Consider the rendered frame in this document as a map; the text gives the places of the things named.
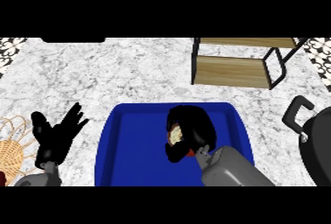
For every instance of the cupcake with red wrapper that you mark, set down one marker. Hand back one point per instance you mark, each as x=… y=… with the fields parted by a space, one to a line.
x=176 y=136

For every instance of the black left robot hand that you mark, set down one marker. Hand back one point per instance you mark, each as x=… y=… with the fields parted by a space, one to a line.
x=54 y=137

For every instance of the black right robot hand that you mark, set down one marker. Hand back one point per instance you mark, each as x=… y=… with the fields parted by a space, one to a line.
x=195 y=122

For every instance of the blue tray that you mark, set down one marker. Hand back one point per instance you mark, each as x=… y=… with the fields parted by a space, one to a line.
x=138 y=151

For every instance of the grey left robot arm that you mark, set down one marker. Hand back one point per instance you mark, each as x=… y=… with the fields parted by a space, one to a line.
x=40 y=176

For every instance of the black appliance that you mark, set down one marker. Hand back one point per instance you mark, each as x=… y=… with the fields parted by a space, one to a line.
x=73 y=39

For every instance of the wooden tiered shelf black frame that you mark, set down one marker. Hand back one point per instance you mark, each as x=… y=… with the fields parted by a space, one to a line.
x=232 y=68

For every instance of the dark red object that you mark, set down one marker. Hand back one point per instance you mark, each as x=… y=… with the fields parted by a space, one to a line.
x=2 y=178

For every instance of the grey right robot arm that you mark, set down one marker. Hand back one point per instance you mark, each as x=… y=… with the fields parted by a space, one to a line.
x=232 y=167

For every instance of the wicker basket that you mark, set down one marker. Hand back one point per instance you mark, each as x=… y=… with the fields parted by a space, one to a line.
x=12 y=148

